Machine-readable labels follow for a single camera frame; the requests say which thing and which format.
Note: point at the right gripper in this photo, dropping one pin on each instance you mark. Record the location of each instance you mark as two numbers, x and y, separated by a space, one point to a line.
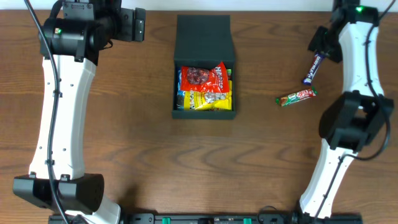
323 45

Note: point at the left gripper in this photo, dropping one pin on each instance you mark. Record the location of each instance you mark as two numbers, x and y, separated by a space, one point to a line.
137 25

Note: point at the purple Dairy Milk bar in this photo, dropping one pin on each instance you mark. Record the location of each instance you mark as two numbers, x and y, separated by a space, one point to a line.
317 60

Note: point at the red green KitKat bar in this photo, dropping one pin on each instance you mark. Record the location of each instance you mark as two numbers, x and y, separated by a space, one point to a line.
296 97

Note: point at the black box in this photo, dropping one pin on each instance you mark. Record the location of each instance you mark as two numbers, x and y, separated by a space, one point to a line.
203 41

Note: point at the red Hacks candy bag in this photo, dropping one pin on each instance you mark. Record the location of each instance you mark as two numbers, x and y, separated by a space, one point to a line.
205 81

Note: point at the blue Oreo pack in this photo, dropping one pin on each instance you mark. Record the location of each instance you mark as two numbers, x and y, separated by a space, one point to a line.
179 93

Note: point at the green Haribo gummy bag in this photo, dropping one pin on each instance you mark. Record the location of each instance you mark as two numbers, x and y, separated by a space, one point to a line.
229 74

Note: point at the yellow nuts bag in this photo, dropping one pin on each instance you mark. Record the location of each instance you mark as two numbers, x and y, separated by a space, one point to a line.
192 100

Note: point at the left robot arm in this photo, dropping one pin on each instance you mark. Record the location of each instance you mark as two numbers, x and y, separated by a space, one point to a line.
71 39

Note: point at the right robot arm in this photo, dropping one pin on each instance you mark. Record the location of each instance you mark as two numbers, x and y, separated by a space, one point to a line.
357 125

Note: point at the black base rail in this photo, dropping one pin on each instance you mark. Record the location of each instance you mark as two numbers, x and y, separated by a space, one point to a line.
265 218

